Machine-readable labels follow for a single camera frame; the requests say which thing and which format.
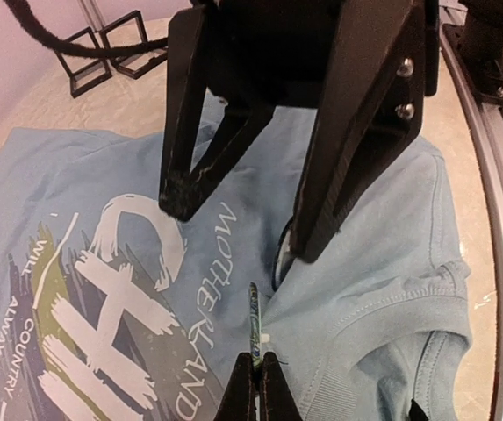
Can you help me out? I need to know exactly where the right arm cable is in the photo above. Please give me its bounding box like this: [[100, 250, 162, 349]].
[[2, 0, 169, 59]]

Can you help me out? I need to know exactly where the black display box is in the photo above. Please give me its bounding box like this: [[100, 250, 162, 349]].
[[99, 10, 169, 80], [55, 27, 112, 98]]

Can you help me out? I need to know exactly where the black display box right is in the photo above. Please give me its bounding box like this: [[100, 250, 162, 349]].
[[99, 10, 169, 80]]

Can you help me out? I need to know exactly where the light blue printed t-shirt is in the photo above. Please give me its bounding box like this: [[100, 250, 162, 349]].
[[0, 108, 471, 420]]

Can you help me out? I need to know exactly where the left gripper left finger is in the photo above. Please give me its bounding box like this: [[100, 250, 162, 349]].
[[214, 353, 256, 421]]

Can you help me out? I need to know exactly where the black display box left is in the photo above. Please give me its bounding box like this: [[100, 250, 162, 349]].
[[55, 27, 112, 98]]

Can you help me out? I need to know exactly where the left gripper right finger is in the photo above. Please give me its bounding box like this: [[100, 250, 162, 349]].
[[258, 352, 302, 421]]

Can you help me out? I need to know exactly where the silver round brooch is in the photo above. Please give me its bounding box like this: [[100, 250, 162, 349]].
[[248, 282, 267, 371]]

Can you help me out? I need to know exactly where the blue round brooch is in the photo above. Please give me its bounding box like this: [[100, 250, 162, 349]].
[[271, 218, 295, 291]]

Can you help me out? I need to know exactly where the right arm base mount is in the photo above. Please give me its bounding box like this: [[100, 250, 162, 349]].
[[442, 1, 503, 108]]

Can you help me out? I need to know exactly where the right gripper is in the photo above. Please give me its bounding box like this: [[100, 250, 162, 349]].
[[157, 0, 441, 264]]

